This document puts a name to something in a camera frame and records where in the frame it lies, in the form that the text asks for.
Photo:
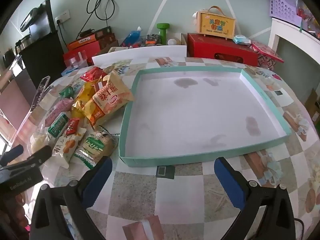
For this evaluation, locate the purple perforated basket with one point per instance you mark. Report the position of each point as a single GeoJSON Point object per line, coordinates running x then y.
{"type": "Point", "coordinates": [285, 0]}

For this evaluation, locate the red patterned box lid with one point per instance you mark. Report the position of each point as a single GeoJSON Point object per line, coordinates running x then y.
{"type": "Point", "coordinates": [266, 51]}

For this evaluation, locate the black coffee machine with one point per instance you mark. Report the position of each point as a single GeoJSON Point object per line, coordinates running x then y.
{"type": "Point", "coordinates": [37, 17]}

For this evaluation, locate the pink snack packet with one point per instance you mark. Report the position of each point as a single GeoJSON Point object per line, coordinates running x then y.
{"type": "Point", "coordinates": [58, 108]}

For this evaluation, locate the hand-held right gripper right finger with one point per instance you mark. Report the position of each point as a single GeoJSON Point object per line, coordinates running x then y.
{"type": "Point", "coordinates": [228, 185]}

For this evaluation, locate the blue plastic bottle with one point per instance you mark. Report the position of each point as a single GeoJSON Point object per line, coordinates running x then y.
{"type": "Point", "coordinates": [132, 38]}

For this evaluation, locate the clear plastic box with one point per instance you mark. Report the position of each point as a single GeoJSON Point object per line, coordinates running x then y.
{"type": "Point", "coordinates": [75, 60]}

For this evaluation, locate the red snack packet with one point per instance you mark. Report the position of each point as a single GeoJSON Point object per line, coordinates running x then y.
{"type": "Point", "coordinates": [93, 74]}

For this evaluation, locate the orange flat box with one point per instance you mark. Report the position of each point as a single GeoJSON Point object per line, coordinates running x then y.
{"type": "Point", "coordinates": [83, 40]}

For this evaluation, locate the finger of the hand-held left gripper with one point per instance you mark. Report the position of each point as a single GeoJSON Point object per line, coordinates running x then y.
{"type": "Point", "coordinates": [37, 158]}
{"type": "Point", "coordinates": [12, 153]}

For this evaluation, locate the white cookie print packet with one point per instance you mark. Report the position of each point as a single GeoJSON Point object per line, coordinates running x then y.
{"type": "Point", "coordinates": [67, 147]}

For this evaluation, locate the white shelf frame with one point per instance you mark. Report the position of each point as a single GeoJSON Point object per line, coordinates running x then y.
{"type": "Point", "coordinates": [287, 28]}

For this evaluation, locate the dark pot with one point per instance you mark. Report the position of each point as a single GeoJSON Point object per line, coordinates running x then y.
{"type": "Point", "coordinates": [8, 55]}

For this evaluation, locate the large red gift box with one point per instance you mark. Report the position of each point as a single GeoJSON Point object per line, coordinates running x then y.
{"type": "Point", "coordinates": [217, 47]}

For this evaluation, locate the open cardboard carton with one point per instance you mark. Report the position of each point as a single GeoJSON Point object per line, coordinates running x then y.
{"type": "Point", "coordinates": [113, 48]}

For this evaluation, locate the orange striped snack packet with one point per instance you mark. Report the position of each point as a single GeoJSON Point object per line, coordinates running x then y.
{"type": "Point", "coordinates": [112, 97]}

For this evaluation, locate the black cabinet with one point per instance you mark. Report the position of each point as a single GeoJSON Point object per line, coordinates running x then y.
{"type": "Point", "coordinates": [42, 55]}

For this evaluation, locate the teal shallow cardboard box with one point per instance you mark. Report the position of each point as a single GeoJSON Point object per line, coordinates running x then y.
{"type": "Point", "coordinates": [195, 115]}

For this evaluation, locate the white foam board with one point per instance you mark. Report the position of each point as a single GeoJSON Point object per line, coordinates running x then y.
{"type": "Point", "coordinates": [140, 55]}

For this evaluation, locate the blue plastic lid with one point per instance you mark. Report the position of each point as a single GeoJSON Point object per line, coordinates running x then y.
{"type": "Point", "coordinates": [67, 71]}

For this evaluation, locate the white wall socket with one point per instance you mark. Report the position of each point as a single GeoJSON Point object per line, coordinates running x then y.
{"type": "Point", "coordinates": [62, 17]}

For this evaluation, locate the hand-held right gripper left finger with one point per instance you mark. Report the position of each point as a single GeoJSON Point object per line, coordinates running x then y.
{"type": "Point", "coordinates": [98, 182]}

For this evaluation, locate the small green snack packet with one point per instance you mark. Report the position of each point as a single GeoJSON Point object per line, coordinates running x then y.
{"type": "Point", "coordinates": [66, 91]}

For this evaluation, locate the small red candy packet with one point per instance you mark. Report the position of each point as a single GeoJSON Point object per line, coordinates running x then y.
{"type": "Point", "coordinates": [72, 126]}

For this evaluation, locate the colourful toy packet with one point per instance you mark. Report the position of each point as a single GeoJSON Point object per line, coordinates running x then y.
{"type": "Point", "coordinates": [153, 38]}

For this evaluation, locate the yellow clear snack packet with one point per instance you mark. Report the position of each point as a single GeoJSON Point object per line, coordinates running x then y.
{"type": "Point", "coordinates": [81, 97]}

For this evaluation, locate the black power adapter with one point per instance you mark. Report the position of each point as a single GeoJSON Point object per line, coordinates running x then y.
{"type": "Point", "coordinates": [86, 32]}

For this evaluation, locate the dark brown box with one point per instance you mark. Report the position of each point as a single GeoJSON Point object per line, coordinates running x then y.
{"type": "Point", "coordinates": [105, 33]}

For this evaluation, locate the brown cardboard box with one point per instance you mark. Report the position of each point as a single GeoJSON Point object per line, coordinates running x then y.
{"type": "Point", "coordinates": [312, 102]}

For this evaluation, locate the bread bag with green label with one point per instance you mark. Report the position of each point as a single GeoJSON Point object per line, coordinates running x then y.
{"type": "Point", "coordinates": [96, 145]}

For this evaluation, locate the green dumbbell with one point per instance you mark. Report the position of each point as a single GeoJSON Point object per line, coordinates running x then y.
{"type": "Point", "coordinates": [163, 31]}

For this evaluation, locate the green white snack packet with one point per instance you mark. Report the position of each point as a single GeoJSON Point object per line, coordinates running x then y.
{"type": "Point", "coordinates": [58, 125]}

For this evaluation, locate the steel kettle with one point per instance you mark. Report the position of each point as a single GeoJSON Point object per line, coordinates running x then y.
{"type": "Point", "coordinates": [21, 43]}

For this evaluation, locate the clear acrylic phone stand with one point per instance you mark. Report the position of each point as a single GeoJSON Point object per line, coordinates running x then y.
{"type": "Point", "coordinates": [41, 90]}

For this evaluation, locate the blue wipes packet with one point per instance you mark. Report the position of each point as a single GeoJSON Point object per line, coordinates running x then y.
{"type": "Point", "coordinates": [241, 39]}

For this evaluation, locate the clear bag with cream bun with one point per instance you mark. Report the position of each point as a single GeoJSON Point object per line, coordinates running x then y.
{"type": "Point", "coordinates": [37, 140]}

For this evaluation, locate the plain red box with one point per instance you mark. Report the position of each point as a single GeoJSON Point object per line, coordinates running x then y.
{"type": "Point", "coordinates": [82, 52]}

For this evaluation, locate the white round container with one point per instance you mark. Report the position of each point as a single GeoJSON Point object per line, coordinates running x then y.
{"type": "Point", "coordinates": [172, 41]}

